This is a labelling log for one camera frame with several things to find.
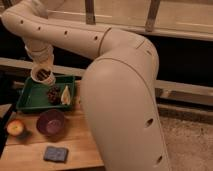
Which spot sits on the white cup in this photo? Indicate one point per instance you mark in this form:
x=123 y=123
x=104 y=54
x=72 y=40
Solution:
x=49 y=81

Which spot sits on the red yellow apple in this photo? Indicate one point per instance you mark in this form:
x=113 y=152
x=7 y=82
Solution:
x=15 y=127

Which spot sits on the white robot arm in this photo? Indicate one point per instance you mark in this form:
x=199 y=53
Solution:
x=117 y=89

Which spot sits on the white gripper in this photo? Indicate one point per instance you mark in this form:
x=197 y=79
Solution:
x=42 y=74

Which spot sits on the wooden table board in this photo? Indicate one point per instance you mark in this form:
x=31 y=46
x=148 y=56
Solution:
x=28 y=155

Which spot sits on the blue sponge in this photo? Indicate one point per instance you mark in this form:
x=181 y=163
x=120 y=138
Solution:
x=56 y=154

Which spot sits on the dark grape bunch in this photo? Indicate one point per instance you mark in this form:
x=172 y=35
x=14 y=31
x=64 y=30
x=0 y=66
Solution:
x=53 y=95

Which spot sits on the white wedge slice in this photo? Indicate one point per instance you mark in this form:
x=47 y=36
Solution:
x=65 y=97

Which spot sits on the green plastic tray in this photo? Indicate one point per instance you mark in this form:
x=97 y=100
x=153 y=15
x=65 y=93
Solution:
x=34 y=98

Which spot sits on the purple bowl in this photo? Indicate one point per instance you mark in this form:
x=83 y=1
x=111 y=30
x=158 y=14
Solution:
x=50 y=122

